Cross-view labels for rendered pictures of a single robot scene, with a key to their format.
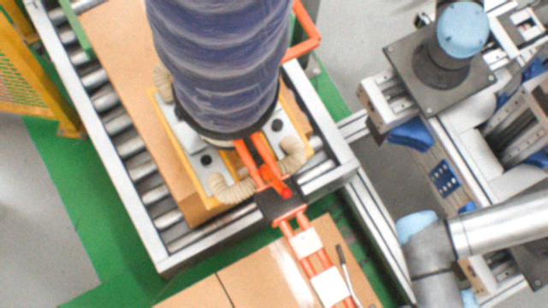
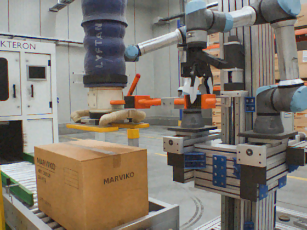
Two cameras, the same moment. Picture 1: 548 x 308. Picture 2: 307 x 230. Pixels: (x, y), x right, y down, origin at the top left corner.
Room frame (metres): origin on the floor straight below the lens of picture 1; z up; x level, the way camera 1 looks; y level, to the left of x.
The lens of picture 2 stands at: (-0.91, 0.06, 1.21)
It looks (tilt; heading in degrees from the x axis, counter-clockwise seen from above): 3 degrees down; 354
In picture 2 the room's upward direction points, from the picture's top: 1 degrees counter-clockwise
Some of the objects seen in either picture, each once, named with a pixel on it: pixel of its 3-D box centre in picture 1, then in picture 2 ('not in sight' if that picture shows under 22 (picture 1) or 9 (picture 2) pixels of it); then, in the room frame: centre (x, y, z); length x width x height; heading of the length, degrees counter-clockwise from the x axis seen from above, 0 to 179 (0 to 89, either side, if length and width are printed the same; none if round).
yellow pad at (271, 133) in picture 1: (263, 103); (121, 121); (0.58, 0.05, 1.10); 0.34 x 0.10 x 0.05; 36
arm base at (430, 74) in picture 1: (445, 56); (192, 119); (0.78, -0.39, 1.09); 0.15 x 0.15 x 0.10
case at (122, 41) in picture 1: (197, 97); (87, 180); (0.70, 0.25, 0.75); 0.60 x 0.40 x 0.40; 37
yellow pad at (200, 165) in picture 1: (193, 138); (90, 124); (0.47, 0.20, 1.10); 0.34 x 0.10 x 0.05; 36
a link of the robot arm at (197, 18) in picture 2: not in sight; (197, 17); (0.06, -0.23, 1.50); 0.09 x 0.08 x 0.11; 111
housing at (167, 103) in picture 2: (329, 287); (172, 103); (0.15, -0.15, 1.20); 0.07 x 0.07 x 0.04; 36
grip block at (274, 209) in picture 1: (281, 200); (137, 102); (0.33, -0.02, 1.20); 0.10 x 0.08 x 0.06; 126
